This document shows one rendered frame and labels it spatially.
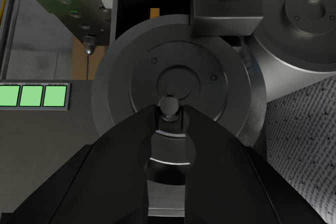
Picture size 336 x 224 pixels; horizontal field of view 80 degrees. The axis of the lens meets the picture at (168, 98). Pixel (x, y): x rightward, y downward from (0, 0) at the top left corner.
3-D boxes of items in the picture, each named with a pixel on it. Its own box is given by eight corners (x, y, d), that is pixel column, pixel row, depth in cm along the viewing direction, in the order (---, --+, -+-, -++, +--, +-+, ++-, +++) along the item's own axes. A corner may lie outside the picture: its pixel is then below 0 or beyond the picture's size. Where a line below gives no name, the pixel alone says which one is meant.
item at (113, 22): (125, -109, 22) (114, 46, 19) (150, 17, 45) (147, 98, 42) (121, -109, 22) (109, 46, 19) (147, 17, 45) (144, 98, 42)
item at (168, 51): (239, 53, 15) (214, 150, 14) (232, 63, 17) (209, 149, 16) (146, 28, 16) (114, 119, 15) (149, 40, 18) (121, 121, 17)
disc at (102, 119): (258, 11, 18) (277, 186, 15) (256, 15, 19) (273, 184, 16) (96, 15, 19) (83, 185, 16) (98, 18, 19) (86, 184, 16)
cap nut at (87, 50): (94, 35, 52) (93, 52, 51) (99, 42, 55) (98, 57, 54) (80, 35, 52) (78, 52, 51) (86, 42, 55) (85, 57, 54)
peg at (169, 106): (170, 122, 12) (152, 107, 12) (171, 126, 14) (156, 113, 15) (186, 104, 12) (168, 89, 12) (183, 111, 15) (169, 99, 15)
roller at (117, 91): (245, 22, 17) (258, 164, 15) (202, 92, 42) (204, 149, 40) (110, 24, 17) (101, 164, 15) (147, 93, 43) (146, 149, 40)
